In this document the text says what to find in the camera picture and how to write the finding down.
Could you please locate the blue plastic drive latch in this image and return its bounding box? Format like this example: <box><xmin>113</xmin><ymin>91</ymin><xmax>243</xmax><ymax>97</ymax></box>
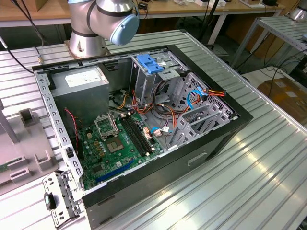
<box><xmin>137</xmin><ymin>54</ymin><xmax>164</xmax><ymax>75</ymax></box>

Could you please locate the grey metal disk bay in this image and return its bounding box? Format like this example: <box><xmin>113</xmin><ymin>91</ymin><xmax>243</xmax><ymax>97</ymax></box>
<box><xmin>167</xmin><ymin>71</ymin><xmax>241</xmax><ymax>151</ymax></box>

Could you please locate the black case fan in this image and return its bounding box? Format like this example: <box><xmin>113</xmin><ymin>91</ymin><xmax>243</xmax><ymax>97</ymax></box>
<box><xmin>62</xmin><ymin>109</ymin><xmax>84</xmax><ymax>161</ymax></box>

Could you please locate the metal socket cover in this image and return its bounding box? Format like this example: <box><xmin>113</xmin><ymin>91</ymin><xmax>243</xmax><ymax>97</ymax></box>
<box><xmin>94</xmin><ymin>114</ymin><xmax>120</xmax><ymax>141</ymax></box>

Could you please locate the black open PC case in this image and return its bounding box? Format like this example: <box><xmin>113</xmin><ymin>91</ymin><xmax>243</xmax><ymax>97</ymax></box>
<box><xmin>32</xmin><ymin>44</ymin><xmax>254</xmax><ymax>230</ymax></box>

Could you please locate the black cable bundle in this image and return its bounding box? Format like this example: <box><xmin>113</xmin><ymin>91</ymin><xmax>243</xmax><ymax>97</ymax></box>
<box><xmin>153</xmin><ymin>80</ymin><xmax>175</xmax><ymax>114</ymax></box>

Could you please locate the orange red yellow power wire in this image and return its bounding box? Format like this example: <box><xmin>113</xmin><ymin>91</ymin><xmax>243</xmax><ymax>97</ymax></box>
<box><xmin>183</xmin><ymin>88</ymin><xmax>227</xmax><ymax>115</ymax></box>

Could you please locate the large cardboard box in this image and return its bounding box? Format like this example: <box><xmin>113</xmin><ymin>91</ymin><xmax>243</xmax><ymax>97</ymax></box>
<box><xmin>258</xmin><ymin>76</ymin><xmax>307</xmax><ymax>120</ymax></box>

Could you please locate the blue flat data wire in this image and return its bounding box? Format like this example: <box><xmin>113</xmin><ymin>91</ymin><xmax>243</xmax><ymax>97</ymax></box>
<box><xmin>186</xmin><ymin>87</ymin><xmax>209</xmax><ymax>111</ymax></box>

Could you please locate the red black twisted wire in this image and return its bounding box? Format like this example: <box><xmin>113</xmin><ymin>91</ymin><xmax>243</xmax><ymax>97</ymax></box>
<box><xmin>64</xmin><ymin>107</ymin><xmax>82</xmax><ymax>150</ymax></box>

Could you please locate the small blue wire connector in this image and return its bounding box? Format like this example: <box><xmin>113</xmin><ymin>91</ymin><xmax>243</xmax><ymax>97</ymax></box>
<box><xmin>150</xmin><ymin>126</ymin><xmax>171</xmax><ymax>138</ymax></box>

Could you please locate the grey metal drive cage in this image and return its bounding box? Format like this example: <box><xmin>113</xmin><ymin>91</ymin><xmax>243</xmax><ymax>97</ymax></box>
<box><xmin>130</xmin><ymin>51</ymin><xmax>189</xmax><ymax>108</ymax></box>

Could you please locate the yellow orange wire bundle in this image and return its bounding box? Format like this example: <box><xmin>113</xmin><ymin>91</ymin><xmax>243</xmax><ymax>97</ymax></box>
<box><xmin>114</xmin><ymin>89</ymin><xmax>131</xmax><ymax>110</ymax></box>

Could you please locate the RAM slot with white clips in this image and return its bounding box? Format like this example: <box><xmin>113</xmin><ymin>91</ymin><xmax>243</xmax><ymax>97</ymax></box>
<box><xmin>121</xmin><ymin>114</ymin><xmax>151</xmax><ymax>156</ymax></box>
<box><xmin>128</xmin><ymin>112</ymin><xmax>156</xmax><ymax>152</ymax></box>

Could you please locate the grey parts rack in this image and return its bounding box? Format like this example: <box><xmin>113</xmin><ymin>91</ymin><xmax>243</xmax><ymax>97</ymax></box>
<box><xmin>0</xmin><ymin>98</ymin><xmax>60</xmax><ymax>192</ymax></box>

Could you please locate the grey power supply unit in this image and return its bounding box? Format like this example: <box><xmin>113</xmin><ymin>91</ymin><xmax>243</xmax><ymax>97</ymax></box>
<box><xmin>49</xmin><ymin>66</ymin><xmax>110</xmax><ymax>120</ymax></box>

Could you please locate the black cable with metal plug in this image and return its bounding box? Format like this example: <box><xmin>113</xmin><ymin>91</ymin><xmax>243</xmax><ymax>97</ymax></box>
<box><xmin>35</xmin><ymin>46</ymin><xmax>44</xmax><ymax>65</ymax></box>

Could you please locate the green motherboard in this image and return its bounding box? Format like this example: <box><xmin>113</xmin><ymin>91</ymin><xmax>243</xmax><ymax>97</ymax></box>
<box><xmin>78</xmin><ymin>112</ymin><xmax>165</xmax><ymax>190</ymax></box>

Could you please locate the blue expansion slot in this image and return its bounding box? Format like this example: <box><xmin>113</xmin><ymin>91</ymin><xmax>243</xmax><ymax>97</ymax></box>
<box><xmin>95</xmin><ymin>159</ymin><xmax>135</xmax><ymax>184</ymax></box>

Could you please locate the CPU socket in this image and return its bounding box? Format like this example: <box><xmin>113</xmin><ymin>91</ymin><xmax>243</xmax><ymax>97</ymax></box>
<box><xmin>105</xmin><ymin>136</ymin><xmax>125</xmax><ymax>154</ymax></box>

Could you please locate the metal locking lever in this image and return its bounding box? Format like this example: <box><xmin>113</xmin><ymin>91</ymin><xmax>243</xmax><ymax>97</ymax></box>
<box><xmin>108</xmin><ymin>111</ymin><xmax>121</xmax><ymax>136</ymax></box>

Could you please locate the metal slat side table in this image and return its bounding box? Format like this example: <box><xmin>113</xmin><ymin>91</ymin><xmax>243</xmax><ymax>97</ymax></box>
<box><xmin>231</xmin><ymin>16</ymin><xmax>307</xmax><ymax>70</ymax></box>

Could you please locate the metal expansion slot retainer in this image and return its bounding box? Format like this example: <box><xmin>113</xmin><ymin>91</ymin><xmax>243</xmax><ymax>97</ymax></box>
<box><xmin>42</xmin><ymin>169</ymin><xmax>84</xmax><ymax>228</ymax></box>

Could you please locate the orange red wire bundle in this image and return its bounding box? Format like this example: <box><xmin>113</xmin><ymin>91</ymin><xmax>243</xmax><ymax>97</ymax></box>
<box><xmin>131</xmin><ymin>89</ymin><xmax>186</xmax><ymax>128</ymax></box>

